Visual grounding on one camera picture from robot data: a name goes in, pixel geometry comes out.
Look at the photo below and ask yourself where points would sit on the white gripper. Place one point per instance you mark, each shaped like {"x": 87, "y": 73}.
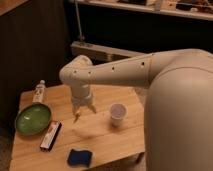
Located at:
{"x": 81, "y": 96}

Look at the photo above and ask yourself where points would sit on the white ceramic cup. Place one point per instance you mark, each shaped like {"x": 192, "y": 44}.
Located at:
{"x": 117, "y": 114}

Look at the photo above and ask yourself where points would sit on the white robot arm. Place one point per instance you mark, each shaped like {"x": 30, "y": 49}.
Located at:
{"x": 178, "y": 113}

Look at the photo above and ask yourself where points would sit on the green ceramic bowl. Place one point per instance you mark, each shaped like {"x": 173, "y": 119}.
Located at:
{"x": 33, "y": 119}

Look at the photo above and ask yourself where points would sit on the blue sponge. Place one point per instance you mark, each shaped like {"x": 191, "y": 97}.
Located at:
{"x": 79, "y": 157}

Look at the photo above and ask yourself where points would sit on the white plastic bottle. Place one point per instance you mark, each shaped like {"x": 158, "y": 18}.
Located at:
{"x": 38, "y": 96}

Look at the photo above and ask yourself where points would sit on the grey long case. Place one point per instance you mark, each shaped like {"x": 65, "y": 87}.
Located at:
{"x": 101, "y": 53}

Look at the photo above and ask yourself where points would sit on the metal pole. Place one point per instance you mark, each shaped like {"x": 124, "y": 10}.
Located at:
{"x": 81, "y": 36}

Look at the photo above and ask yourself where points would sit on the wooden shelf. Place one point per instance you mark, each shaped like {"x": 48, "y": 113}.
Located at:
{"x": 154, "y": 9}

